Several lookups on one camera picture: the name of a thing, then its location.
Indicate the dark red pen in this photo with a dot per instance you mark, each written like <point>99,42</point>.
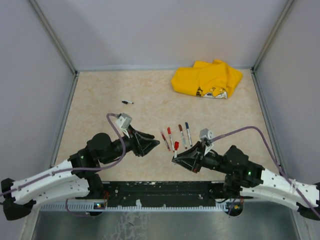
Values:
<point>165,140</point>

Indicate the black capped marker pen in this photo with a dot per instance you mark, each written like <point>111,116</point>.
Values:
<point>126,102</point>

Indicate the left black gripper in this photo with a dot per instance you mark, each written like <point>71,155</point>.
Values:
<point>145,145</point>

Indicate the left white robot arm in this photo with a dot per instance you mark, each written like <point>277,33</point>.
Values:
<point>75,177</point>

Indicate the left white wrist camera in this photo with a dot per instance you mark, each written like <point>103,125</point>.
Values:
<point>123,122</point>

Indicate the yellow folded t-shirt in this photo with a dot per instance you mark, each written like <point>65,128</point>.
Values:
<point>214,80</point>

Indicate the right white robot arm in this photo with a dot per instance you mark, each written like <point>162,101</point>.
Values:
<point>244,178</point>

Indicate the white slotted cable duct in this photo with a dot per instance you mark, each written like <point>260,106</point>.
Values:
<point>92,206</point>

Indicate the small red pen cap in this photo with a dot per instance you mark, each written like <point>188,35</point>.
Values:
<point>180,128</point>

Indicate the white pen red end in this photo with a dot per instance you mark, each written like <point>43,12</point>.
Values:
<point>175,154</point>

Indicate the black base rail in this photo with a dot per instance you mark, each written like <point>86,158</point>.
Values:
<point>161,193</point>

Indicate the white pen blue markings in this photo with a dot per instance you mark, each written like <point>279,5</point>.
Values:
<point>183,139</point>

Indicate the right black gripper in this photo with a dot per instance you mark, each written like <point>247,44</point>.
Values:
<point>192,158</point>

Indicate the white pen red tip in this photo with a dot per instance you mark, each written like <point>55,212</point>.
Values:
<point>171,142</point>

